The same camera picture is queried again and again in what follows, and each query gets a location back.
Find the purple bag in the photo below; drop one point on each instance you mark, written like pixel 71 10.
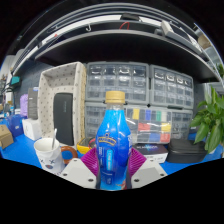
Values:
pixel 24 105

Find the blue box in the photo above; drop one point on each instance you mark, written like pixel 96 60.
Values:
pixel 15 125

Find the green potted plant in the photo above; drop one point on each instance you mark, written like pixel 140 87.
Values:
pixel 210 123

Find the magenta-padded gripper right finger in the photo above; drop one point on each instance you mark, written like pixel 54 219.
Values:
pixel 148 171

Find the black wall shelf unit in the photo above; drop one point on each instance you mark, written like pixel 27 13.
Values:
pixel 126 46

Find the white rack shelf unit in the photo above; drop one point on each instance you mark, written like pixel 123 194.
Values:
pixel 204 41

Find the black flat device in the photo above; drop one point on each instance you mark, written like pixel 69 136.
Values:
pixel 63 120

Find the cream dotted storage basket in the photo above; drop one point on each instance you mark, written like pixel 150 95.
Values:
pixel 46 100

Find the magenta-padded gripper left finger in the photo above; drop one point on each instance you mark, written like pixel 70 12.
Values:
pixel 78 172

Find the spoon in mug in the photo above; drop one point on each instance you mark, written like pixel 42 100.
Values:
pixel 54 138

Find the dark grey box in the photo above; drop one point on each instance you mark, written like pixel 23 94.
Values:
pixel 32 103

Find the small white box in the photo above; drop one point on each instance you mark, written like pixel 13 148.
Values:
pixel 31 129

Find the black box with white label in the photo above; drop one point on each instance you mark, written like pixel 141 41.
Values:
pixel 151 151

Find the black zip case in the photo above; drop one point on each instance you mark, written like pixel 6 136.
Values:
pixel 186 151

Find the grey small-parts drawer cabinet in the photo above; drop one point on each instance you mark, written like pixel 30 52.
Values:
pixel 182 125
pixel 93 120
pixel 116 81
pixel 171 88

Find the brown cardboard box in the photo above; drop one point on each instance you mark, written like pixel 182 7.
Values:
pixel 6 136

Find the blue drink bottle gold cap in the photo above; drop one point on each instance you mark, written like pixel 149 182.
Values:
pixel 113 143

